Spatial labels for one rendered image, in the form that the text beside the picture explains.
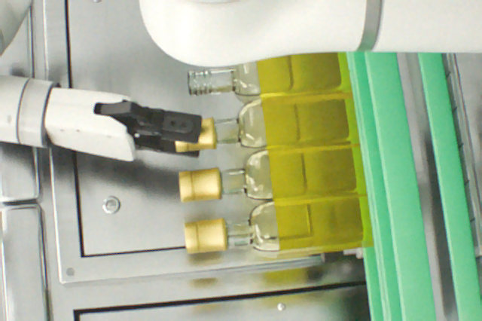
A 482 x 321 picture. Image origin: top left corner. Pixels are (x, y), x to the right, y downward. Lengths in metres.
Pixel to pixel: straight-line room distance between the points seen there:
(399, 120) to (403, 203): 0.08
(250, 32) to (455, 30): 0.14
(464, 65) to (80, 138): 0.42
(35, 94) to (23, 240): 0.21
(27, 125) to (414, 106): 0.42
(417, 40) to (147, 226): 0.61
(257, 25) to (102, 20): 0.66
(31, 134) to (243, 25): 0.50
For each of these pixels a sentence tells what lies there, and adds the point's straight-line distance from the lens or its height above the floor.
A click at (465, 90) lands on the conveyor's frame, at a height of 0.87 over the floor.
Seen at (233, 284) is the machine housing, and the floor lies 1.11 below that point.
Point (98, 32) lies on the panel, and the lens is 1.30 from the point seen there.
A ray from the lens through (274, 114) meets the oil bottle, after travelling 1.10.
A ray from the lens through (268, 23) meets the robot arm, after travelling 0.67.
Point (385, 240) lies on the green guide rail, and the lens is 1.05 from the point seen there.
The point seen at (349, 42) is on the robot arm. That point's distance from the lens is 0.68.
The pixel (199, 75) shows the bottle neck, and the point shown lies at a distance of 1.12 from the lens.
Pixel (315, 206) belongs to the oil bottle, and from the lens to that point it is 1.08.
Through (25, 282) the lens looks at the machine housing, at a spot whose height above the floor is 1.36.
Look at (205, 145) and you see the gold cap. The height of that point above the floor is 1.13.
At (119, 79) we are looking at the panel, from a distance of 1.28.
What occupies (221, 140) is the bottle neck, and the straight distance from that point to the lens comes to 1.11.
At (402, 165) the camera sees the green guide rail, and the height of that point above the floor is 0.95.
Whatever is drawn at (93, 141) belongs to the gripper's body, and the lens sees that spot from 1.11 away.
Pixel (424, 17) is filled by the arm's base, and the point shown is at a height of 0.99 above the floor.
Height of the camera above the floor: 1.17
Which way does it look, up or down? 3 degrees down
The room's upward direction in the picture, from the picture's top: 96 degrees counter-clockwise
